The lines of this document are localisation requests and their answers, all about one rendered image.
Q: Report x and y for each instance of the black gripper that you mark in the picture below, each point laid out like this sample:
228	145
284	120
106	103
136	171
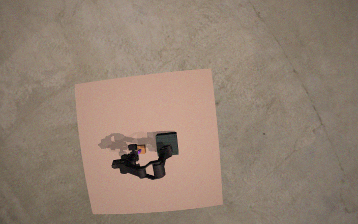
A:
134	154

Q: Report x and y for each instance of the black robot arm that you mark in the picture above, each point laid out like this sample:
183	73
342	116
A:
126	164

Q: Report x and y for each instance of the orange square block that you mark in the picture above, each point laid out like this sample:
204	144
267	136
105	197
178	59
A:
143	151

